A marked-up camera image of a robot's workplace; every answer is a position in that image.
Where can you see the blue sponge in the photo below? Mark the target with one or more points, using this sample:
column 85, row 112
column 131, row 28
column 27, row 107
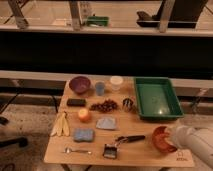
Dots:
column 83, row 135

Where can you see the purple bowl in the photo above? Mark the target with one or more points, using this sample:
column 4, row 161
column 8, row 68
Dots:
column 80, row 84

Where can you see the grey blue cloth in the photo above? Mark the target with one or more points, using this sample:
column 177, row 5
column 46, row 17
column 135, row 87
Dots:
column 106, row 123

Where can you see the orange apple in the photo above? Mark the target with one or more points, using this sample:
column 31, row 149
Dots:
column 84, row 115

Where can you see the green plastic tray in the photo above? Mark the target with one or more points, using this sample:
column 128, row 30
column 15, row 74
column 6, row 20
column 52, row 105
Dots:
column 156, row 99

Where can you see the bunch of dark grapes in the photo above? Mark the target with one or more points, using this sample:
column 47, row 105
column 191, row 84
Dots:
column 106, row 106

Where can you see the green box on shelf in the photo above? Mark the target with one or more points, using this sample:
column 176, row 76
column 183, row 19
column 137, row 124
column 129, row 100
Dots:
column 97, row 20

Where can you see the white plastic cup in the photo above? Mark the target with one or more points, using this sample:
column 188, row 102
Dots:
column 116, row 82

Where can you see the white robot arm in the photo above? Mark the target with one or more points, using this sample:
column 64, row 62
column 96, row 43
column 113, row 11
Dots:
column 198, row 139

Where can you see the black rectangular block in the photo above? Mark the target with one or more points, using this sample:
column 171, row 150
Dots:
column 76, row 102

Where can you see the small metal cup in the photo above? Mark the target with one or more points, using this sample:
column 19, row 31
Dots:
column 127, row 104

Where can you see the yellow banana bunch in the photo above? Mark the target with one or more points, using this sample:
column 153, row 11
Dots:
column 61, row 126

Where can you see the black object on shelf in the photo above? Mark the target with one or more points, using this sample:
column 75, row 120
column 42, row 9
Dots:
column 185, row 14

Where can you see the blue cup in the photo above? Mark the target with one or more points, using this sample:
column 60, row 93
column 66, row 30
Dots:
column 99, row 88

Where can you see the black handled brush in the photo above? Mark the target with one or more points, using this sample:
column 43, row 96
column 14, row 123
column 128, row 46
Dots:
column 110, row 150

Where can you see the red bowl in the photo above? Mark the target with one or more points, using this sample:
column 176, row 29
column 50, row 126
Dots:
column 159, row 140

